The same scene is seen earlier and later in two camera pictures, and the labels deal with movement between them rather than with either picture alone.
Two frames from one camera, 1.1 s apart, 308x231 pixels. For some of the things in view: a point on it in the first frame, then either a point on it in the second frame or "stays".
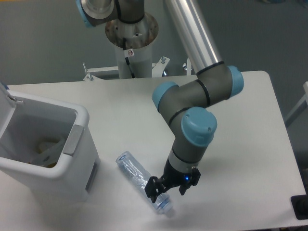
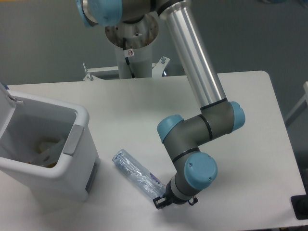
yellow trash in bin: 52,165 stays
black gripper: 171,178 → 160,202
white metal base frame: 159,70 stays
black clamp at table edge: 300,204 stays
